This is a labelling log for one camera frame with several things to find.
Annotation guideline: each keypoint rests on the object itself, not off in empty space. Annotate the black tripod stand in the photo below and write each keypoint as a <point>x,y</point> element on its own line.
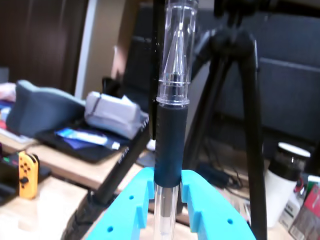
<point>252,125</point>

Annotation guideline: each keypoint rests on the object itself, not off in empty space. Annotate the clear capped black-grip pen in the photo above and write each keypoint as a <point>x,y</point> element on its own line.
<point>170,137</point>

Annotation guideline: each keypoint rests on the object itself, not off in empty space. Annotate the wooden desk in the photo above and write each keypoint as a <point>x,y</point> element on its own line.
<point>75,172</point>

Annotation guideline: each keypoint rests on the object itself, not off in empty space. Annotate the white bottle black lid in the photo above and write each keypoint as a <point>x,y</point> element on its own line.
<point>282,190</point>

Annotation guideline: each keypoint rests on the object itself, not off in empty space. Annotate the grey-green cushion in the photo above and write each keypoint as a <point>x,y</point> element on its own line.
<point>40,110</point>

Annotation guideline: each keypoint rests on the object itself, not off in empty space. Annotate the clear plastic bag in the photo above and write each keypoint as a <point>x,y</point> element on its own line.
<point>6,91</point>

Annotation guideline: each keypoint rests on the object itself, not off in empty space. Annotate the black controller charging dock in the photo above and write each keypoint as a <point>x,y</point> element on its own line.
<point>7,182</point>

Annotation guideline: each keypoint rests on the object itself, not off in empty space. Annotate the black laptop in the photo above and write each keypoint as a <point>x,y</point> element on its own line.
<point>82,150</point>

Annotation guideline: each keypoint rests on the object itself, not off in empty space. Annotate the blue white paper packet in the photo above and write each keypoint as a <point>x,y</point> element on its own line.
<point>85,138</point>

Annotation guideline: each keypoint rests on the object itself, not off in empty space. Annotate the white box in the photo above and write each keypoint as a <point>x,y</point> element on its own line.
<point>112,115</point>

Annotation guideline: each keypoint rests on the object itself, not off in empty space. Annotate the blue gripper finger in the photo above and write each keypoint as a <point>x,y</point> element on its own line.
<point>120,215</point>
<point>217,217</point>

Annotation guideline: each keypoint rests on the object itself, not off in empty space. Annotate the red cardboard box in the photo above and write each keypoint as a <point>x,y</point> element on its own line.
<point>308,215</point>

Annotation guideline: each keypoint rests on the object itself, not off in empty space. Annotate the orange game controller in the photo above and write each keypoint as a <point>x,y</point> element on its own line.
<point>27,175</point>

